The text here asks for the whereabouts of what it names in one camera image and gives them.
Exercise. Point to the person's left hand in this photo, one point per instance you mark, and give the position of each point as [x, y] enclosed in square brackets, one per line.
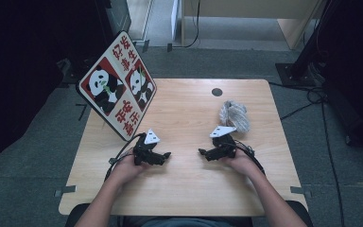
[127, 170]

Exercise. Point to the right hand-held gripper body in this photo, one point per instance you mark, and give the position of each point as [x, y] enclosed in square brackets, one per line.
[223, 148]

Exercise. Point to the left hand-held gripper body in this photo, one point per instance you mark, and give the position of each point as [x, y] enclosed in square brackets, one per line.
[141, 151]

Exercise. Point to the person's right hand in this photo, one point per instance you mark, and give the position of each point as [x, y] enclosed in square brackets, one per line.
[241, 164]

